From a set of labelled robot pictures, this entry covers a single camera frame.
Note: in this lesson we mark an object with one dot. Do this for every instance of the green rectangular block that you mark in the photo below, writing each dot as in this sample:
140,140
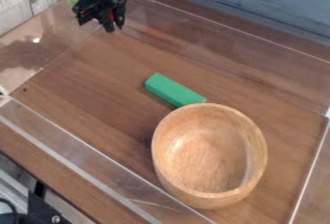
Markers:
173,92

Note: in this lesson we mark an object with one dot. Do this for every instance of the wooden bowl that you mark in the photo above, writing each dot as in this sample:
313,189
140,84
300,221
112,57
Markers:
210,155

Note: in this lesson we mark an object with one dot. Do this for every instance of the clear acrylic back wall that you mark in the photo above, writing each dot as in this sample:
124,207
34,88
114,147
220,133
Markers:
280,63

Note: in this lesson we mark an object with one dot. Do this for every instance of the clear acrylic wall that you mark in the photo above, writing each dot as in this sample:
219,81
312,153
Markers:
312,209
280,63
94,182

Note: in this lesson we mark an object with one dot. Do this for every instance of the clear acrylic front wall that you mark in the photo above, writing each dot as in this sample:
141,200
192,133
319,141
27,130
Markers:
94,182

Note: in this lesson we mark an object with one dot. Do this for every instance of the black clamp with cable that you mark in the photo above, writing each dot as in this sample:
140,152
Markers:
39,212

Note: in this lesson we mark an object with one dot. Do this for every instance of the clear acrylic right wall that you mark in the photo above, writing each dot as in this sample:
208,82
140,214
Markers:
312,209

